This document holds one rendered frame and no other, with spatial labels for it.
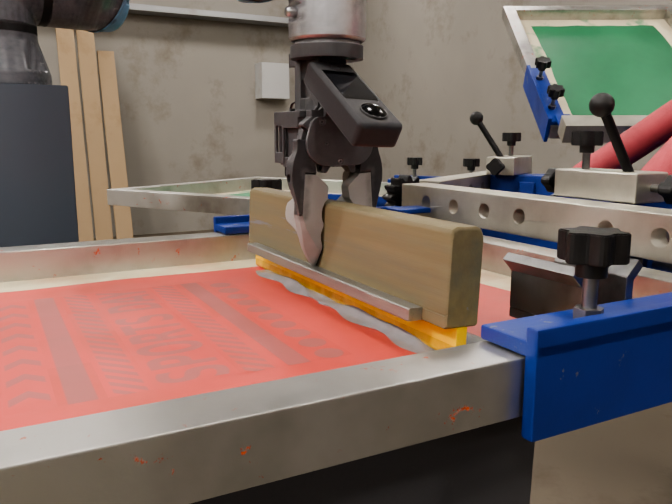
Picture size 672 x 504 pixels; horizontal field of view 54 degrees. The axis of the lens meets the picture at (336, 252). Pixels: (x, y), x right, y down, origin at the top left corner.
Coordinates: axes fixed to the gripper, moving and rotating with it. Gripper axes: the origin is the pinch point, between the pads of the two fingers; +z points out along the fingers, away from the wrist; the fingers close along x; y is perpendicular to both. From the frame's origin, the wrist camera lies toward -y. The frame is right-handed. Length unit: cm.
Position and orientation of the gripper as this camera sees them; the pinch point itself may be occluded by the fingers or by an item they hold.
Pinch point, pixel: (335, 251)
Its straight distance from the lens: 65.9
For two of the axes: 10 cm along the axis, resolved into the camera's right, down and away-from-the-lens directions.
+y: -4.7, -1.6, 8.7
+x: -8.8, 0.8, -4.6
